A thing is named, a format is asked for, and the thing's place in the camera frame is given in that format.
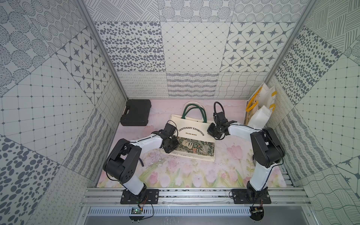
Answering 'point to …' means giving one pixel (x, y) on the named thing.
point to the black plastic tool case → (137, 112)
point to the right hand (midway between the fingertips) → (208, 133)
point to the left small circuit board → (135, 211)
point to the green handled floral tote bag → (194, 142)
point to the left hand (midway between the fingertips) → (183, 148)
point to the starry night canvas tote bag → (196, 103)
